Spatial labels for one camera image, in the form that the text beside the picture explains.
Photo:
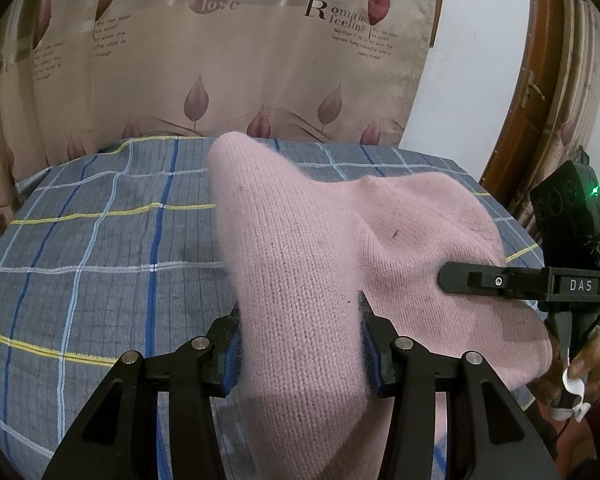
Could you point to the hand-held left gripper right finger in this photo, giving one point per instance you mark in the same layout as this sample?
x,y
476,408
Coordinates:
x,y
372,360

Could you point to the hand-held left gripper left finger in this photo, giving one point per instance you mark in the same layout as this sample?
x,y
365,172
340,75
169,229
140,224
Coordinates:
x,y
232,356

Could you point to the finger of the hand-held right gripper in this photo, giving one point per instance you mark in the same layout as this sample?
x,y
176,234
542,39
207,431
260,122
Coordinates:
x,y
480,281

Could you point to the pink knit sweater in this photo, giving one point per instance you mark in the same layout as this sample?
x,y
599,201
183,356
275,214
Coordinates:
x,y
300,270

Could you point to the person's right hand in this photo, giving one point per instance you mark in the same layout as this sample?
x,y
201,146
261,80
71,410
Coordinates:
x,y
587,360

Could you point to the brass door latch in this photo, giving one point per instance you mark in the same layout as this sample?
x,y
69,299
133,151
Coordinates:
x,y
532,91

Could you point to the grey plaid bed sheet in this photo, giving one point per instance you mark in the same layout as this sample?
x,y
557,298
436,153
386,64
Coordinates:
x,y
105,260

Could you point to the beige leaf print curtain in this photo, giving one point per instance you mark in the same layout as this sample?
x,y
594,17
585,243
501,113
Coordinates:
x,y
230,60

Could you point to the brown wooden door frame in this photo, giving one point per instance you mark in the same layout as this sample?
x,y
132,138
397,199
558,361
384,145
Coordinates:
x,y
545,85

